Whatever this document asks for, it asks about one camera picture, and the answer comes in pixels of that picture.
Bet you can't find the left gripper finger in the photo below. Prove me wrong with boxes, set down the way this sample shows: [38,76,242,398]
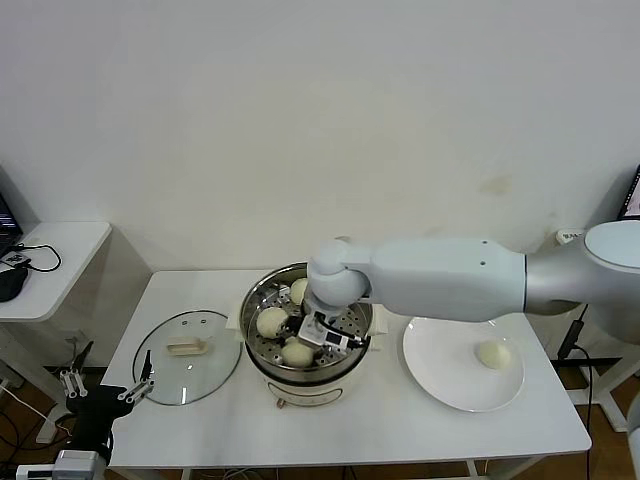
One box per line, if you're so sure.
[59,340,95,399]
[118,349,156,405]

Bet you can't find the white side table with mouse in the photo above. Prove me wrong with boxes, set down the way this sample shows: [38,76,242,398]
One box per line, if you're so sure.
[0,221,114,446]

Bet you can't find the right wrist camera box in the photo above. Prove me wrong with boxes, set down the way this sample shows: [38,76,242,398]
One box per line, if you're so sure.
[298,312,364,357]

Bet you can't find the laptop beside black mouse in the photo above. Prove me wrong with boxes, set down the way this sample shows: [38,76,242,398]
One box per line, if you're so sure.
[0,164,26,257]

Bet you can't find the perforated steel steamer basket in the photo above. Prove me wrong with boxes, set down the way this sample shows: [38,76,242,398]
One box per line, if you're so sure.
[239,260,374,374]

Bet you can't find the black computer mouse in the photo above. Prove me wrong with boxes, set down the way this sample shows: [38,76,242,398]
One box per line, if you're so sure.
[0,266,30,304]

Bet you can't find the laptop beside table label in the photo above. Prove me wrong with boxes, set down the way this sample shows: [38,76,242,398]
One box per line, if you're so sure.
[619,164,640,221]

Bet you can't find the cream electric cooking pot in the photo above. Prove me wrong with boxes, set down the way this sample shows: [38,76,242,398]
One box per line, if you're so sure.
[225,302,389,412]

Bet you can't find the white round plate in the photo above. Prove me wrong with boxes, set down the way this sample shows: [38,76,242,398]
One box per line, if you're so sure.
[402,313,526,413]

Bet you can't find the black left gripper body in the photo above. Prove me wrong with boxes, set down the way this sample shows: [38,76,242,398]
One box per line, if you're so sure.
[65,384,137,454]

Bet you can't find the black looped cable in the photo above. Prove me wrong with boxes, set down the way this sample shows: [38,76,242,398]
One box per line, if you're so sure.
[14,242,64,275]

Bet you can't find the glass lid with cream handle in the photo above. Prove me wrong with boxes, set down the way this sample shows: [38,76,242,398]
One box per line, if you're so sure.
[132,309,243,405]

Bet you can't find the black metal floor frame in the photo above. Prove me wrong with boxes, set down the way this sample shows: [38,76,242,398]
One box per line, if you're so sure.
[552,355,624,374]

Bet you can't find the black power adapter cable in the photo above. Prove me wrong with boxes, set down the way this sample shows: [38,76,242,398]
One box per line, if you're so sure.
[557,302,609,416]

